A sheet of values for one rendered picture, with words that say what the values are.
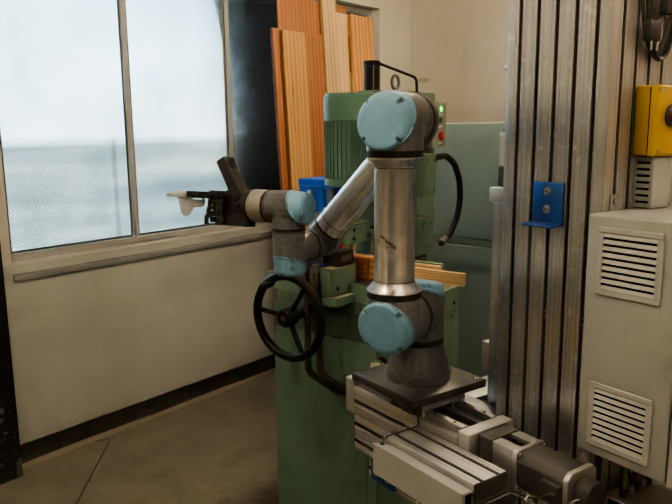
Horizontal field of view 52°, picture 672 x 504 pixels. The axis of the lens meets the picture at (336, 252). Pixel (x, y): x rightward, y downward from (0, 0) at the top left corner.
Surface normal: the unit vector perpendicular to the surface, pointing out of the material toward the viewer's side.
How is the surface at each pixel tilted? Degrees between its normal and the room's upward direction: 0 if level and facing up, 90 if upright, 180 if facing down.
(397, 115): 82
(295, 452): 90
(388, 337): 98
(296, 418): 90
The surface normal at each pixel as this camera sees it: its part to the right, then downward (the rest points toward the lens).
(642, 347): -0.82, 0.11
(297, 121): 0.76, 0.05
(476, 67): -0.64, 0.14
